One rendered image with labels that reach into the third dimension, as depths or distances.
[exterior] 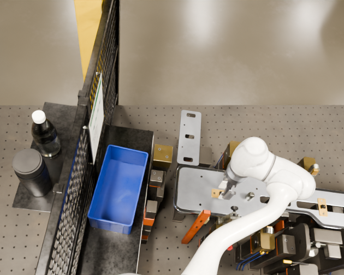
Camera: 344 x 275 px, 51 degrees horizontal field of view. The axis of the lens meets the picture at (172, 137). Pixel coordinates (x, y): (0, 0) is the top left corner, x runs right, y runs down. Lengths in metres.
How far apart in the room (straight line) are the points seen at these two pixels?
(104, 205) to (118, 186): 0.10
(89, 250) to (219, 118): 1.11
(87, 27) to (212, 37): 2.23
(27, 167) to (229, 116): 1.46
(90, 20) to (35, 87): 1.73
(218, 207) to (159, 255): 0.40
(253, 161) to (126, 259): 0.61
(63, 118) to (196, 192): 0.68
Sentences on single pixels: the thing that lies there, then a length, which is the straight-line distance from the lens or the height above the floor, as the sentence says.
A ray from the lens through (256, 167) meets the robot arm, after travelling 1.23.
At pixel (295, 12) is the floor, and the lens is 4.17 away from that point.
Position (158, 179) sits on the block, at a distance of 1.49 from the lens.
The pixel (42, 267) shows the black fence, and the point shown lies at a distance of 0.93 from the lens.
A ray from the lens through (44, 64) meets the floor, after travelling 3.23.
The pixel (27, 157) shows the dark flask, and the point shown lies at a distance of 0.95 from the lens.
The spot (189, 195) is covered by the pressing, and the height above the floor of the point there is 1.00.
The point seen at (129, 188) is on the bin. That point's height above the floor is 1.03.
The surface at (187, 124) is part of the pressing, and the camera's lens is 1.72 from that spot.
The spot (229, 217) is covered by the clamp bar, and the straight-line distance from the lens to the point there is 1.36.
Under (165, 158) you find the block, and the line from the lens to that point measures 1.55.
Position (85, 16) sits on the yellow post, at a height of 1.48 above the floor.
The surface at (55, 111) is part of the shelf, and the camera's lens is 1.22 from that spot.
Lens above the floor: 2.45
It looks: 60 degrees down
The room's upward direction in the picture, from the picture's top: 16 degrees clockwise
